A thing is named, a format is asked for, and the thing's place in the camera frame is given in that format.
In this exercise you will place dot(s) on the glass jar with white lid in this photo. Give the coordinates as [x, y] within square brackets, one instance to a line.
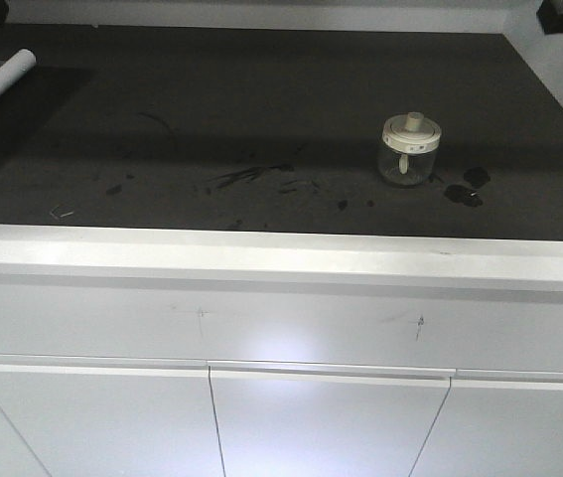
[408, 148]

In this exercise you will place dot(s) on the white base cabinet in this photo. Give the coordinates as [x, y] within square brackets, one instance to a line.
[186, 353]

